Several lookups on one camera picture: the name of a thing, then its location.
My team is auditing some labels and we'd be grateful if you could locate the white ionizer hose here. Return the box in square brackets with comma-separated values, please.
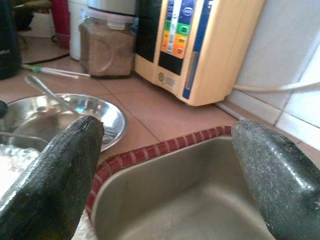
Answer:
[233, 80, 320, 95]

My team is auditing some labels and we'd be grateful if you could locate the cream water ionizer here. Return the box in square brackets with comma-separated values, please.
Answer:
[134, 0, 266, 108]

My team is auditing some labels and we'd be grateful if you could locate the black kettle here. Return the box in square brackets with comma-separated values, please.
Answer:
[0, 0, 23, 81]

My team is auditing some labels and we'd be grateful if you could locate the shallow steel bowl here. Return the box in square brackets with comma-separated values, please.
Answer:
[0, 92, 128, 154]

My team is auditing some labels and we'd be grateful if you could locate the white green-tipped stick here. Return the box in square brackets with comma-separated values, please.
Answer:
[21, 63, 92, 77]
[29, 67, 80, 80]

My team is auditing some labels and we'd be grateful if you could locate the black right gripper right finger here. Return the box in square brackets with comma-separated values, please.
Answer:
[231, 119, 320, 240]

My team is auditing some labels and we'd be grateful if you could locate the steel spoon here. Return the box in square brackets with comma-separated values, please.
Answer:
[24, 74, 85, 116]
[0, 130, 50, 145]

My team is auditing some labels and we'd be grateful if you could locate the brown powder jar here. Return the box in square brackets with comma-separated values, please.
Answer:
[79, 8, 138, 79]

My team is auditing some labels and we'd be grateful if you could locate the large steel sink basin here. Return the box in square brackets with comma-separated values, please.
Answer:
[90, 135, 277, 240]

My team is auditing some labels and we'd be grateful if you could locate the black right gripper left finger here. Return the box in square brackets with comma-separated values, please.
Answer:
[0, 115, 105, 240]

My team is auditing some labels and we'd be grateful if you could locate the red plastic container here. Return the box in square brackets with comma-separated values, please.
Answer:
[50, 0, 72, 50]

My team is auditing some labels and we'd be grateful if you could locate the white container green lid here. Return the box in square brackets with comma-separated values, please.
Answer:
[67, 0, 89, 61]

